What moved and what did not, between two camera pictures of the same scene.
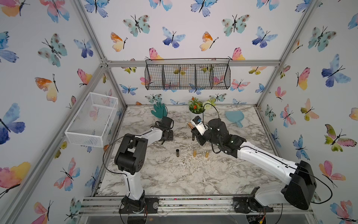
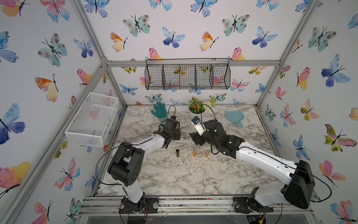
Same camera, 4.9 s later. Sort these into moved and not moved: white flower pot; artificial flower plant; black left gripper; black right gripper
Moved: black left gripper
Not moved: white flower pot; black right gripper; artificial flower plant
